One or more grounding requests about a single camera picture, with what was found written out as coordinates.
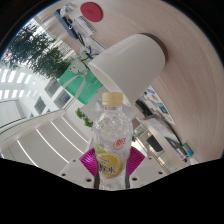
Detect black notebook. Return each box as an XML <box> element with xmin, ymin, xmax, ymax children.
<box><xmin>164</xmin><ymin>135</ymin><xmax>188</xmax><ymax>160</ymax></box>

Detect group of ceiling light strips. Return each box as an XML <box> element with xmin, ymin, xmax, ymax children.
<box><xmin>16</xmin><ymin>114</ymin><xmax>89</xmax><ymax>166</ymax></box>

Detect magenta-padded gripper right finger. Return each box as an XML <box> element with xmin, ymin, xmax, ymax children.
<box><xmin>127</xmin><ymin>146</ymin><xmax>167</xmax><ymax>190</ymax></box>

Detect small teal item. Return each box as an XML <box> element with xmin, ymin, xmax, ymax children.
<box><xmin>182</xmin><ymin>143</ymin><xmax>195</xmax><ymax>158</ymax></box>

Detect clear drink bottle yellow label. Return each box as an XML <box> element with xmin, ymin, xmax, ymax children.
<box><xmin>92</xmin><ymin>91</ymin><xmax>133</xmax><ymax>191</ymax></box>

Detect clear shaker bottle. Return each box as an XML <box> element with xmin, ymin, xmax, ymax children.
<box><xmin>94</xmin><ymin>99</ymin><xmax>105</xmax><ymax>116</ymax></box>

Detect black power adapter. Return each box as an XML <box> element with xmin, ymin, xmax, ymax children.
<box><xmin>134</xmin><ymin>99</ymin><xmax>154</xmax><ymax>118</ymax></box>

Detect colourful sticker sheet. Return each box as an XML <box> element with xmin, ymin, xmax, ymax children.
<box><xmin>139</xmin><ymin>85</ymin><xmax>176</xmax><ymax>126</ymax></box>

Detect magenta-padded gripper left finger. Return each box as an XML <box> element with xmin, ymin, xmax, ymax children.
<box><xmin>58</xmin><ymin>148</ymin><xmax>99</xmax><ymax>190</ymax></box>

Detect green plants on cabinet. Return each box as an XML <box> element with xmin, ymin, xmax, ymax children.
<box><xmin>74</xmin><ymin>107</ymin><xmax>94</xmax><ymax>129</ymax></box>

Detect flat round red coaster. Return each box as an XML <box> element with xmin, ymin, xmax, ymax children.
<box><xmin>79</xmin><ymin>1</ymin><xmax>104</xmax><ymax>23</ymax></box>

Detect row of green hedge plants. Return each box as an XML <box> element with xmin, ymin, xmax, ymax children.
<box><xmin>1</xmin><ymin>23</ymin><xmax>73</xmax><ymax>81</ymax></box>

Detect white mug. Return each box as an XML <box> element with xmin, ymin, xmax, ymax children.
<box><xmin>87</xmin><ymin>33</ymin><xmax>167</xmax><ymax>108</ymax></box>

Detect black cable tangle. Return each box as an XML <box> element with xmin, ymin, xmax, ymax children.
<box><xmin>66</xmin><ymin>14</ymin><xmax>101</xmax><ymax>63</ymax></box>

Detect green tote bag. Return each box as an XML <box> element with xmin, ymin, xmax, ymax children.
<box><xmin>58</xmin><ymin>57</ymin><xmax>103</xmax><ymax>106</ymax></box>

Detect small white packet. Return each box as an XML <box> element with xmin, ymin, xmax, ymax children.
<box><xmin>63</xmin><ymin>3</ymin><xmax>78</xmax><ymax>17</ymax></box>

